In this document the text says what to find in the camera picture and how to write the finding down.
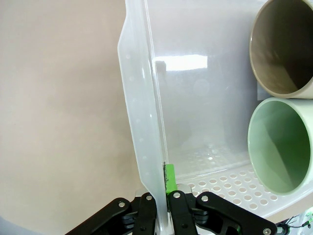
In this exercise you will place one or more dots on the light green cup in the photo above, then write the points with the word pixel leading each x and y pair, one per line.
pixel 274 147

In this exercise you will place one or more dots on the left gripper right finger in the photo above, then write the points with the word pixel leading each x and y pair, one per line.
pixel 181 215

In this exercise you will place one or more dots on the white perforated plastic basket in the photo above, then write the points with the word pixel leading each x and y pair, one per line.
pixel 195 110

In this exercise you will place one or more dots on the beige cup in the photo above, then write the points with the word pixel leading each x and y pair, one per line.
pixel 276 49

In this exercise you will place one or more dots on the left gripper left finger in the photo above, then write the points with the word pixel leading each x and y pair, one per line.
pixel 144 215

